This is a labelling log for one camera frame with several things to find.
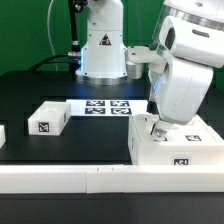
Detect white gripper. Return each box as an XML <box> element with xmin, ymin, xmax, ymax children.
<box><xmin>147</xmin><ymin>56</ymin><xmax>213</xmax><ymax>142</ymax></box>

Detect white cabinet door panel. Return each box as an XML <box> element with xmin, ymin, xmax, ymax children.
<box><xmin>129</xmin><ymin>113</ymin><xmax>162</xmax><ymax>142</ymax></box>

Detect white L-shaped fence wall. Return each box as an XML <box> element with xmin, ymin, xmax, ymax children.
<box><xmin>0</xmin><ymin>165</ymin><xmax>224</xmax><ymax>194</ymax></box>

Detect white cabinet top block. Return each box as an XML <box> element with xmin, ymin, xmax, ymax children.
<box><xmin>28</xmin><ymin>101</ymin><xmax>71</xmax><ymax>136</ymax></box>

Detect black cables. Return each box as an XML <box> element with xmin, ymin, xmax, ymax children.
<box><xmin>27</xmin><ymin>50</ymin><xmax>82</xmax><ymax>73</ymax></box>

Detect white marker sheet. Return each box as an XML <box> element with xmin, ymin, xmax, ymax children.
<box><xmin>68</xmin><ymin>99</ymin><xmax>147</xmax><ymax>117</ymax></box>

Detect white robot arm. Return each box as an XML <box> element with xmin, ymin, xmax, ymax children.
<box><xmin>76</xmin><ymin>0</ymin><xmax>224</xmax><ymax>141</ymax></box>

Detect white cabinet body box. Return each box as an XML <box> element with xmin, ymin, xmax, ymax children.
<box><xmin>128</xmin><ymin>121</ymin><xmax>224</xmax><ymax>166</ymax></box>

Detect white block at left edge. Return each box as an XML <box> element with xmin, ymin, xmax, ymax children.
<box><xmin>0</xmin><ymin>125</ymin><xmax>6</xmax><ymax>149</ymax></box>

